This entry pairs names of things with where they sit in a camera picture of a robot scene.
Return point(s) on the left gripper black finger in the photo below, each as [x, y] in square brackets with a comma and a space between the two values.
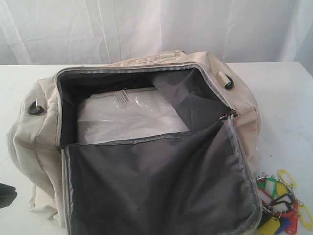
[7, 195]

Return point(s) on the beige duffel bag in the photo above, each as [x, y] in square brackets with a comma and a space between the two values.
[197, 182]

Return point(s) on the metal key ring zipper pull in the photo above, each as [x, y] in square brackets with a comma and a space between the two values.
[225, 117]

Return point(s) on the colourful plastic key tag bunch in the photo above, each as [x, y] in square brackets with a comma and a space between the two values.
[282, 211]

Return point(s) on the white plastic-wrapped packet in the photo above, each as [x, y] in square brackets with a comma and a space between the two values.
[126, 114]

